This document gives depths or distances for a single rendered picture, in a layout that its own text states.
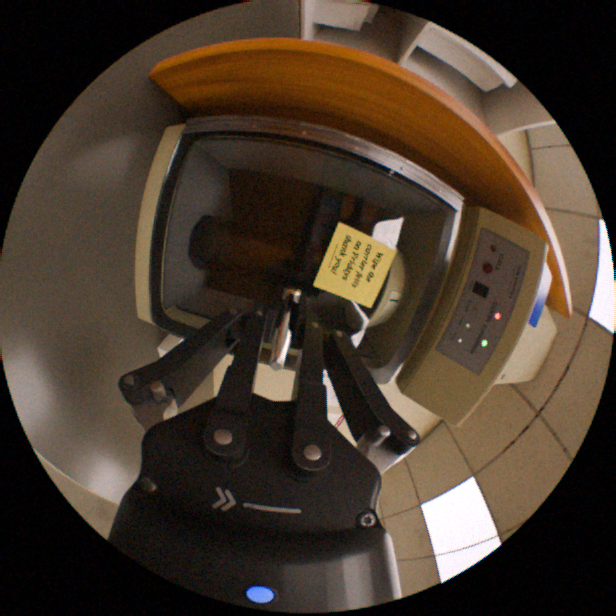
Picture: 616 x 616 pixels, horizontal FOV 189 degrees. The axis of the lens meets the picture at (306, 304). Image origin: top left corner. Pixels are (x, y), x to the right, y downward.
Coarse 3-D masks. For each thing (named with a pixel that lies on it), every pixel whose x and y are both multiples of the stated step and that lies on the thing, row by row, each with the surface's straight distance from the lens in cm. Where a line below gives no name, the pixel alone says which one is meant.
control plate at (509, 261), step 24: (480, 240) 30; (504, 240) 31; (480, 264) 30; (504, 264) 31; (504, 288) 30; (456, 312) 29; (480, 312) 30; (504, 312) 31; (456, 336) 30; (480, 336) 30; (456, 360) 31; (480, 360) 31
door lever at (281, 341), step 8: (288, 288) 16; (296, 288) 17; (288, 296) 16; (296, 296) 16; (280, 304) 17; (288, 304) 16; (296, 304) 17; (280, 312) 17; (288, 312) 17; (296, 312) 17; (280, 320) 17; (288, 320) 17; (280, 328) 18; (288, 328) 17; (280, 336) 18; (288, 336) 18; (272, 344) 19; (280, 344) 18; (288, 344) 19; (272, 352) 19; (280, 352) 19; (272, 360) 20; (280, 360) 19; (272, 368) 20; (280, 368) 20
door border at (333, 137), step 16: (192, 128) 30; (208, 128) 28; (224, 128) 27; (240, 128) 26; (256, 128) 25; (272, 128) 25; (288, 128) 25; (304, 128) 25; (336, 144) 24; (352, 144) 24; (368, 144) 25; (384, 160) 25; (400, 160) 26; (416, 176) 26; (448, 192) 29
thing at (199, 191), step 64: (192, 192) 25; (256, 192) 22; (320, 192) 21; (384, 192) 23; (192, 256) 24; (256, 256) 21; (320, 256) 21; (448, 256) 28; (192, 320) 27; (320, 320) 23; (384, 320) 25
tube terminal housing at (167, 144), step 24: (168, 144) 33; (144, 192) 33; (144, 216) 32; (144, 240) 32; (456, 240) 31; (144, 264) 32; (144, 288) 34; (144, 312) 36; (432, 312) 31; (408, 360) 33
